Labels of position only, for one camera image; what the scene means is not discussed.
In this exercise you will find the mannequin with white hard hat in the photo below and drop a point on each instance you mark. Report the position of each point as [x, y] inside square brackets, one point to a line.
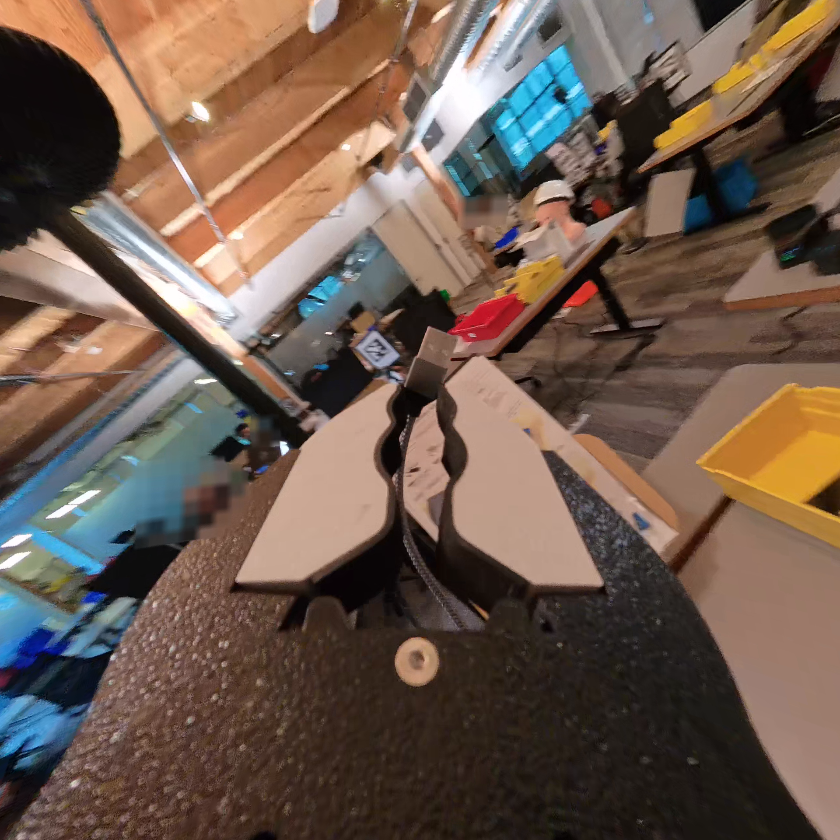
[554, 197]

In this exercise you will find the black white tag sign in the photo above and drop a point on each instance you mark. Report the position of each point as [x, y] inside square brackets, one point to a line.
[376, 349]

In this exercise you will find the large black USB hub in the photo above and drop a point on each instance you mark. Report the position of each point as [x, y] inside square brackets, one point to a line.
[827, 502]

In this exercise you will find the red plastic bin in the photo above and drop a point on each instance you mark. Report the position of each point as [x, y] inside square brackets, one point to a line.
[489, 318]

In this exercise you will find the black device green display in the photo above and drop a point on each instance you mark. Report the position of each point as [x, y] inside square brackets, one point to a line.
[797, 239]

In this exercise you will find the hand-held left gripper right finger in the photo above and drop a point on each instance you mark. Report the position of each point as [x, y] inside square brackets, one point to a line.
[518, 518]

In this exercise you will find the small yellow bin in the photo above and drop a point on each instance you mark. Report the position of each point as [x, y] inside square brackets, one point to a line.
[797, 26]
[733, 77]
[682, 124]
[535, 279]

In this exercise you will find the blue plastic crate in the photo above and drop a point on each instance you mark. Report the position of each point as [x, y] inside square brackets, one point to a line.
[722, 193]

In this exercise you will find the black steel column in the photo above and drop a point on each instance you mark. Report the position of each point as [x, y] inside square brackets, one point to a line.
[184, 328]

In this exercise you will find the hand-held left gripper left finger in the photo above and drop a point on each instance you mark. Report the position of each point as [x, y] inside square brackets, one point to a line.
[321, 512]

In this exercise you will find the orange traffic cone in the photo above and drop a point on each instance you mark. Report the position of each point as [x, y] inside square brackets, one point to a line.
[581, 294]

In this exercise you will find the printed instruction sheet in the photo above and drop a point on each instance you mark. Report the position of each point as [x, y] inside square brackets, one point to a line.
[499, 394]

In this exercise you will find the yellow plastic bin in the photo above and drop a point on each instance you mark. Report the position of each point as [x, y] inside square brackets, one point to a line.
[774, 459]

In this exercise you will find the dark fuzzy round object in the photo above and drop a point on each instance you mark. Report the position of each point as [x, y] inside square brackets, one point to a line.
[52, 131]

